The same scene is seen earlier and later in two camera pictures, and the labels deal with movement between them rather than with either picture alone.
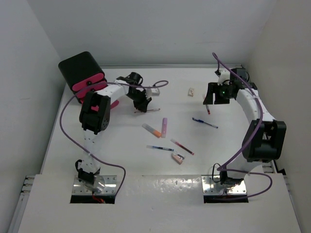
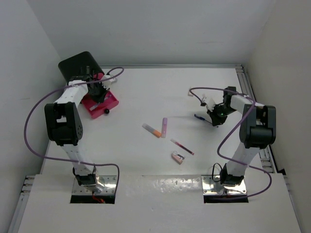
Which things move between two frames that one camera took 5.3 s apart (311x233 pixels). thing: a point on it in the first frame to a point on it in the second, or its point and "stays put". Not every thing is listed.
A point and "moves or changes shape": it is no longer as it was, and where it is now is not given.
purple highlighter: (164, 127) stays put
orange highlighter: (156, 133) stays put
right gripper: (213, 88) to (215, 120)
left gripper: (142, 105) to (100, 98)
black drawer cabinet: (83, 74) stays put
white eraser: (191, 92) stays put
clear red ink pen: (182, 146) stays put
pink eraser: (178, 158) stays put
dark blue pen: (151, 146) moves or changes shape
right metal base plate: (211, 186) stays put
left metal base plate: (103, 185) stays put
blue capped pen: (202, 121) to (201, 118)
